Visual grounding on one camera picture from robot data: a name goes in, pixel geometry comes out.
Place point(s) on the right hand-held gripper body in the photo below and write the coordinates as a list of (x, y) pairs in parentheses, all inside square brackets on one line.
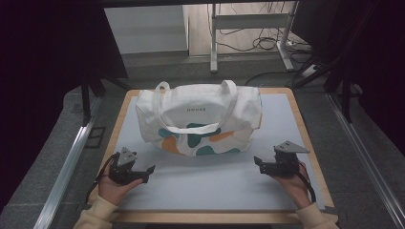
[(281, 165)]

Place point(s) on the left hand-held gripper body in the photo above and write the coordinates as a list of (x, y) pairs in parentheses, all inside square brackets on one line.
[(122, 173)]

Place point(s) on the white tote bag coloured blobs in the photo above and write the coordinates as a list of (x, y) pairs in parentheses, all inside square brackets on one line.
[(203, 101)]

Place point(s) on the person's left hand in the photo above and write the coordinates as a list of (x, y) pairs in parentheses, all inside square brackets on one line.
[(111, 189)]

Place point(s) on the person's right hand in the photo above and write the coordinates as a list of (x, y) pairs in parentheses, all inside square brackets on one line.
[(294, 187)]

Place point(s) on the pale grey table mat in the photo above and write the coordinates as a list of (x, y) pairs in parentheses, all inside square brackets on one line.
[(207, 187)]

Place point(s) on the grey table corner clamp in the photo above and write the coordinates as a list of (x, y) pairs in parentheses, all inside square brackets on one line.
[(331, 211)]

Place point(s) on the black metal stand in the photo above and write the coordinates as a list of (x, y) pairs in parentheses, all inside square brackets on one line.
[(345, 95), (85, 98)]

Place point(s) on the white power strip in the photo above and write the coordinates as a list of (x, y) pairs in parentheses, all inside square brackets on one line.
[(309, 70)]

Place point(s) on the dark curtain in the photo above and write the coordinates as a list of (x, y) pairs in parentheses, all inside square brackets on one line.
[(379, 63), (41, 79)]

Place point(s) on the white panel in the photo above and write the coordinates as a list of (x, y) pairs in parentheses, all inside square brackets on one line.
[(146, 28)]

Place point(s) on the aluminium rail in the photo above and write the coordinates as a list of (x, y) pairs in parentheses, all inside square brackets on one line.
[(63, 178), (366, 149)]

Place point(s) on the white metal desk frame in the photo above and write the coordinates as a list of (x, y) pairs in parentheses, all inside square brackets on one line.
[(248, 20)]

